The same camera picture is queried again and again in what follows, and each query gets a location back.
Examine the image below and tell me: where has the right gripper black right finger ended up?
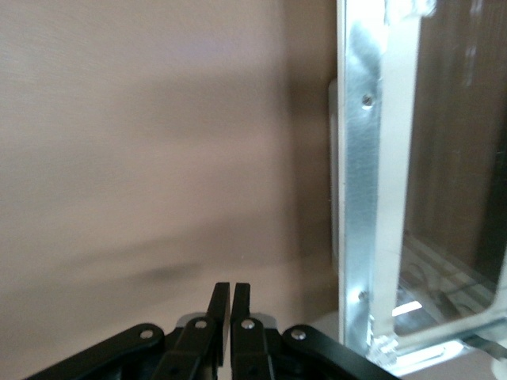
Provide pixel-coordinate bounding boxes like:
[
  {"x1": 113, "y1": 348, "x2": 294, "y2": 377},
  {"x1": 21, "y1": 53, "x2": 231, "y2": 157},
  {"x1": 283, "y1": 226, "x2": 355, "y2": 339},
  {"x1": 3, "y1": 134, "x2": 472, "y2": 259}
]
[{"x1": 231, "y1": 282, "x2": 401, "y2": 380}]

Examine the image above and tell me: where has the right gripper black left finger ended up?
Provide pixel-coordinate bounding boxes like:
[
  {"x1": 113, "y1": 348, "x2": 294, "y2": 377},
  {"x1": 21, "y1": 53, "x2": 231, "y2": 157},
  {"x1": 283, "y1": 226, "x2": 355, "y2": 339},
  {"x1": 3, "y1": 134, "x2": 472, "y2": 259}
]
[{"x1": 23, "y1": 281, "x2": 231, "y2": 380}]

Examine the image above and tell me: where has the aluminium frame with clear panel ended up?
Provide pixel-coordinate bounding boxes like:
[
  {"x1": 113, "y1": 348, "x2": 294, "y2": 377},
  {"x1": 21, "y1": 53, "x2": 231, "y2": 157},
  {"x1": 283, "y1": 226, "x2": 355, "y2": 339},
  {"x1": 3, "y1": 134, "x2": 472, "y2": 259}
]
[{"x1": 327, "y1": 0, "x2": 507, "y2": 377}]

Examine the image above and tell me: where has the brown table cover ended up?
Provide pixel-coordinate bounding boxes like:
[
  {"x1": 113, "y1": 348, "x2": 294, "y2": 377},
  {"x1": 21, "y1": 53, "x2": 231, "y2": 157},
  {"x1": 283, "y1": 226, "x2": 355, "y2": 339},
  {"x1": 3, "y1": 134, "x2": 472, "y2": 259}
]
[{"x1": 0, "y1": 0, "x2": 341, "y2": 357}]

